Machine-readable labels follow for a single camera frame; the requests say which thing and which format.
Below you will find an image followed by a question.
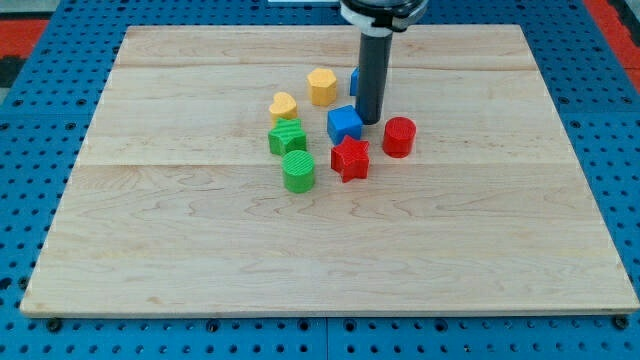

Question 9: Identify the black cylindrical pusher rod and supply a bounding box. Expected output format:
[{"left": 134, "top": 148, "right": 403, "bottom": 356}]
[{"left": 355, "top": 33, "right": 393, "bottom": 125}]

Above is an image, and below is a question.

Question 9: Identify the green cylinder block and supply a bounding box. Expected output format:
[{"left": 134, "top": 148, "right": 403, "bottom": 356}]
[{"left": 282, "top": 150, "right": 315, "bottom": 193}]

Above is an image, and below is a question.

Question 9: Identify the red star block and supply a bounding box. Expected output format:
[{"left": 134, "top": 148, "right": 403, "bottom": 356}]
[{"left": 331, "top": 135, "right": 370, "bottom": 183}]

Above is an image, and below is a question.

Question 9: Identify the yellow hexagon block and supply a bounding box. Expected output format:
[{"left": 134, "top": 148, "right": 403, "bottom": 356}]
[{"left": 307, "top": 68, "right": 337, "bottom": 106}]

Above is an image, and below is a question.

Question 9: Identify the blue block behind rod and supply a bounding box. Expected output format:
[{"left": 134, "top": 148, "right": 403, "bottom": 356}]
[{"left": 349, "top": 67, "right": 359, "bottom": 97}]

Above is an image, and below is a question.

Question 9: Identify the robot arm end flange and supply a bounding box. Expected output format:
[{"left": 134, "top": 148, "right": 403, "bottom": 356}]
[{"left": 340, "top": 0, "right": 429, "bottom": 37}]

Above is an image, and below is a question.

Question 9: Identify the blue cube block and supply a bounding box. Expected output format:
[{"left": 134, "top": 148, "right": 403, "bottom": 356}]
[{"left": 327, "top": 105, "right": 363, "bottom": 145}]

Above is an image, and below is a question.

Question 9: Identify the green star block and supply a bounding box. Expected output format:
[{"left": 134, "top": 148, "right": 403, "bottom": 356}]
[{"left": 268, "top": 118, "right": 307, "bottom": 156}]

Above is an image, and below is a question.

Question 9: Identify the red cylinder block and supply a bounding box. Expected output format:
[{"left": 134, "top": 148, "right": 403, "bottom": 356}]
[{"left": 382, "top": 116, "right": 417, "bottom": 158}]

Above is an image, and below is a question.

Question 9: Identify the light wooden board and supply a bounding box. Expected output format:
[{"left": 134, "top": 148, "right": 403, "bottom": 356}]
[{"left": 20, "top": 25, "right": 639, "bottom": 318}]

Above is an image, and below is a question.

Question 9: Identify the yellow heart block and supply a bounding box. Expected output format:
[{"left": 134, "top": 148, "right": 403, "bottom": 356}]
[{"left": 268, "top": 92, "right": 298, "bottom": 126}]

